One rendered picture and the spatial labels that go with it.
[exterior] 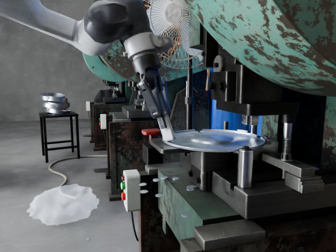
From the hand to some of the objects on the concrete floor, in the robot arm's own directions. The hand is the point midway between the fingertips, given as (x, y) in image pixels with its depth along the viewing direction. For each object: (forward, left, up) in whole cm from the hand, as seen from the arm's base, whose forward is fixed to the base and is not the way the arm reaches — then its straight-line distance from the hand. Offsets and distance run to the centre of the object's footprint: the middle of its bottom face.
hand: (166, 128), depth 80 cm
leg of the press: (+44, +19, -82) cm, 95 cm away
